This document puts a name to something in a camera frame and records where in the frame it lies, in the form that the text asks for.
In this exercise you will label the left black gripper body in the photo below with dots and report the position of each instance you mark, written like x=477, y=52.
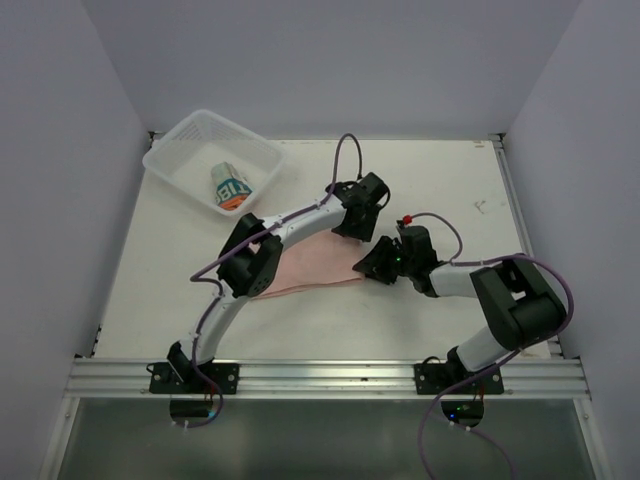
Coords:
x=363, y=230

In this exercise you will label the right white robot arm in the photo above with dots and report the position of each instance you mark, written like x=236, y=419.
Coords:
x=520, y=307

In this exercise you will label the pink towel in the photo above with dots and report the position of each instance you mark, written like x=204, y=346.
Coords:
x=323, y=260

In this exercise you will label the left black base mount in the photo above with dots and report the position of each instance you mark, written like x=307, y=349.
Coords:
x=215, y=377

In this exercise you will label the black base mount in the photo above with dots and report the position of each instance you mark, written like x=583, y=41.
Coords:
x=433, y=376
x=215, y=377

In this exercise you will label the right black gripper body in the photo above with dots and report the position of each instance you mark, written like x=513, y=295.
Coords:
x=389, y=262

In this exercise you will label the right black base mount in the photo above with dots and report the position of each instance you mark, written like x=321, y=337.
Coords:
x=433, y=376

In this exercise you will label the aluminium right side rail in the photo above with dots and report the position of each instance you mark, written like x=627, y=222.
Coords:
x=497, y=141

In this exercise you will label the aluminium rail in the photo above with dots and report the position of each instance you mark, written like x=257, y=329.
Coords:
x=552, y=379
x=497, y=141

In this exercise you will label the colourful rabbit print towel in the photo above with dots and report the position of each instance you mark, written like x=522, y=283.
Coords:
x=231, y=188

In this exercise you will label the translucent plastic basket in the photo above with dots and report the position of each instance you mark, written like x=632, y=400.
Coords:
x=216, y=162

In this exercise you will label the aluminium front rail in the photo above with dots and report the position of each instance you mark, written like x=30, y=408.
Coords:
x=552, y=379

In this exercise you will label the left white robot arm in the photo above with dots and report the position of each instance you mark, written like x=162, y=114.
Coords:
x=249, y=261

